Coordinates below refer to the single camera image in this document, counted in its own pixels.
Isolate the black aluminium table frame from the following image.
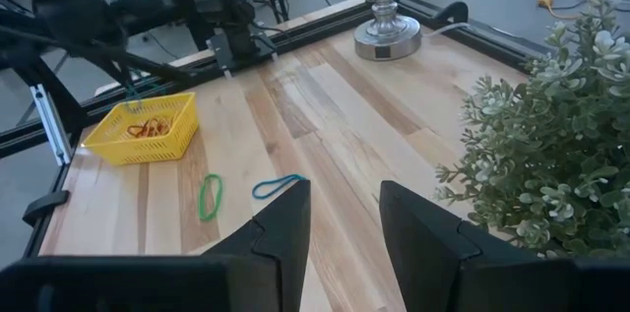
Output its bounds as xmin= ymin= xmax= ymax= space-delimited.
xmin=0 ymin=0 xmax=550 ymax=260

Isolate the artificial green plant black pot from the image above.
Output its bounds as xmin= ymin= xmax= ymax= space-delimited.
xmin=432 ymin=0 xmax=630 ymax=260

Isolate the yellow plastic mesh bin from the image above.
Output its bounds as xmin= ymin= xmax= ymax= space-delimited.
xmin=81 ymin=91 xmax=200 ymax=166

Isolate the white lamp cable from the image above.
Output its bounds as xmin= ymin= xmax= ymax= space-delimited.
xmin=420 ymin=21 xmax=474 ymax=38

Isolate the green rubber band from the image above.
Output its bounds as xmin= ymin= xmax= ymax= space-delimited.
xmin=197 ymin=172 xmax=224 ymax=222

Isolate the black table clamp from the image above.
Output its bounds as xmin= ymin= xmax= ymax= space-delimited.
xmin=431 ymin=0 xmax=471 ymax=26
xmin=21 ymin=189 xmax=71 ymax=227

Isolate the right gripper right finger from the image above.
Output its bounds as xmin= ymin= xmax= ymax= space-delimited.
xmin=378 ymin=179 xmax=630 ymax=312

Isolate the white shade silver table lamp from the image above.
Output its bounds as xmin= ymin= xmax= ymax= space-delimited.
xmin=352 ymin=0 xmax=423 ymax=62

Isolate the red rubber band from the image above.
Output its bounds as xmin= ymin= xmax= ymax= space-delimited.
xmin=140 ymin=117 xmax=172 ymax=137
xmin=125 ymin=122 xmax=155 ymax=139

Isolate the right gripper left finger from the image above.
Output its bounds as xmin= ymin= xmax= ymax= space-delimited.
xmin=0 ymin=178 xmax=313 ymax=312

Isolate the yellow extension cable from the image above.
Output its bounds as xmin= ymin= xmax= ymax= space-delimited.
xmin=535 ymin=0 xmax=585 ymax=22

